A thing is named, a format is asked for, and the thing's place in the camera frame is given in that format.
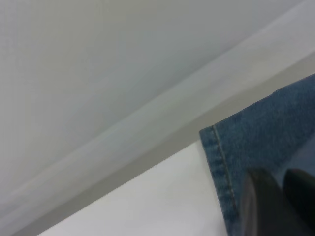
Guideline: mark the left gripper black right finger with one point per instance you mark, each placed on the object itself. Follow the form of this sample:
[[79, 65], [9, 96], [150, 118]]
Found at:
[[302, 201]]

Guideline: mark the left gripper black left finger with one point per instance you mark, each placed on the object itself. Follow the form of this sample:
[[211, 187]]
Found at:
[[263, 204]]

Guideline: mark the blue denim shorts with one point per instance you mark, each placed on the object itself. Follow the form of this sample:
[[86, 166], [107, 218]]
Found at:
[[258, 127]]

